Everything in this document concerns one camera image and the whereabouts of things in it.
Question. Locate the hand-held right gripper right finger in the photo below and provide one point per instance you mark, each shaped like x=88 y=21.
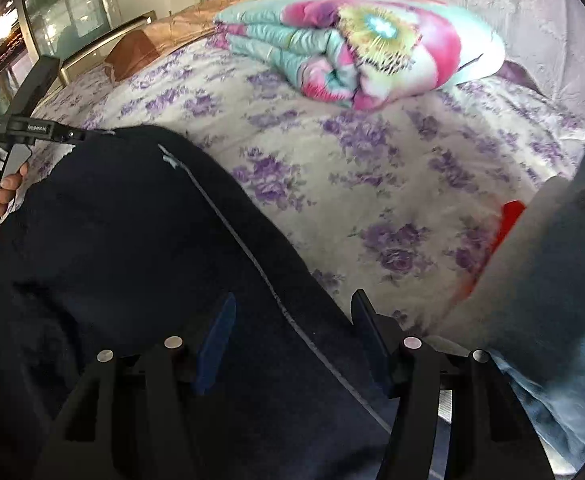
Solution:
x=380 y=355

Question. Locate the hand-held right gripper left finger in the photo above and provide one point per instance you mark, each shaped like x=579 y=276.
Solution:
x=217 y=345

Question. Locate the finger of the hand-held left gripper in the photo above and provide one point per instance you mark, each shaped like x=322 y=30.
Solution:
x=79 y=135

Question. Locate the dark navy sweater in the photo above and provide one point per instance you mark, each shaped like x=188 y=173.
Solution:
x=122 y=240

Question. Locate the person's left hand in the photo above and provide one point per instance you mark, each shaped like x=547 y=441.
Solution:
x=11 y=182

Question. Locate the dark reflective panel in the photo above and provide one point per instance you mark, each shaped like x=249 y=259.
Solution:
x=0 y=45

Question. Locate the wooden headboard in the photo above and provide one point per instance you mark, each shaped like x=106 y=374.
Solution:
x=107 y=35

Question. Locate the glass window pane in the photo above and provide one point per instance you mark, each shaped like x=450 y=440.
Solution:
x=62 y=5

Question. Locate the orange quilted cover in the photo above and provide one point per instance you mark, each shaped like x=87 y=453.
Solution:
x=187 y=25

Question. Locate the red folded garment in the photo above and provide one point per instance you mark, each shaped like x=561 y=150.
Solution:
x=507 y=220

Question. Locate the folded blue jeans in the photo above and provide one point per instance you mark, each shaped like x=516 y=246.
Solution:
x=562 y=320

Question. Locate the purple floral bed sheet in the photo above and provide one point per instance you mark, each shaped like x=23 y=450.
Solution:
x=322 y=170

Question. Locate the colourful floral folded blanket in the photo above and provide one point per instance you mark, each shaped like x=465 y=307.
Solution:
x=372 y=50

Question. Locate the purple cloth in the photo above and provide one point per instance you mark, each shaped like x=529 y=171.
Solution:
x=517 y=76

